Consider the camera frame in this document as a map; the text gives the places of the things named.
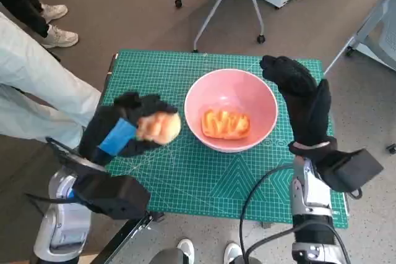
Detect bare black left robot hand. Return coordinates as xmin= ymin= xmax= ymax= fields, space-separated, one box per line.
xmin=79 ymin=91 xmax=179 ymax=166

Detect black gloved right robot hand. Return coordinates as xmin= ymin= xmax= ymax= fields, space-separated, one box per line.
xmin=259 ymin=55 xmax=334 ymax=146

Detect round toy bread bun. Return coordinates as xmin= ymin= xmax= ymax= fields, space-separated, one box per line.
xmin=136 ymin=111 xmax=183 ymax=146

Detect pink bowl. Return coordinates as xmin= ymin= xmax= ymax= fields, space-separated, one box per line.
xmin=184 ymin=68 xmax=278 ymax=153

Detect braided golden toy bread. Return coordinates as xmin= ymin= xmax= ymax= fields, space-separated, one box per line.
xmin=200 ymin=108 xmax=251 ymax=140

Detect person in light trousers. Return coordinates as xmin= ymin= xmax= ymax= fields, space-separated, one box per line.
xmin=0 ymin=12 xmax=103 ymax=149

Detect white mesh rolling cart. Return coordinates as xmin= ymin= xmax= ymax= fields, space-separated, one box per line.
xmin=323 ymin=0 xmax=396 ymax=73

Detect green cutting mat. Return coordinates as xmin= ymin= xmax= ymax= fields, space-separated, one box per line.
xmin=103 ymin=49 xmax=350 ymax=229

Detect white robot left foot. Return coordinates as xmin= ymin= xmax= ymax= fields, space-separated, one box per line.
xmin=176 ymin=238 xmax=196 ymax=264

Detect white robot foot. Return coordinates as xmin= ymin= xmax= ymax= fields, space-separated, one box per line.
xmin=223 ymin=242 xmax=244 ymax=264
xmin=176 ymin=238 xmax=196 ymax=264

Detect grey robot left leg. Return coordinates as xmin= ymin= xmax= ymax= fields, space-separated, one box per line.
xmin=151 ymin=247 xmax=186 ymax=264

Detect white robot right foot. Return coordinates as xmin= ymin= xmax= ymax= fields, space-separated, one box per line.
xmin=223 ymin=242 xmax=244 ymax=264

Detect dark robot right leg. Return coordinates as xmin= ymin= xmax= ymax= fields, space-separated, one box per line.
xmin=233 ymin=254 xmax=264 ymax=264

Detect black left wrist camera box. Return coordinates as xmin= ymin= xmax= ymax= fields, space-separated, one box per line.
xmin=71 ymin=155 xmax=152 ymax=221

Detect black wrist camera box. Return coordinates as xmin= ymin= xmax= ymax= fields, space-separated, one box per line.
xmin=312 ymin=148 xmax=384 ymax=193
xmin=71 ymin=155 xmax=152 ymax=221

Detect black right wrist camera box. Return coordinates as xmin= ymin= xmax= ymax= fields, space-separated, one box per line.
xmin=312 ymin=148 xmax=384 ymax=193

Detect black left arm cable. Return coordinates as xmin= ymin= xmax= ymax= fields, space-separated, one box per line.
xmin=26 ymin=136 xmax=83 ymax=206

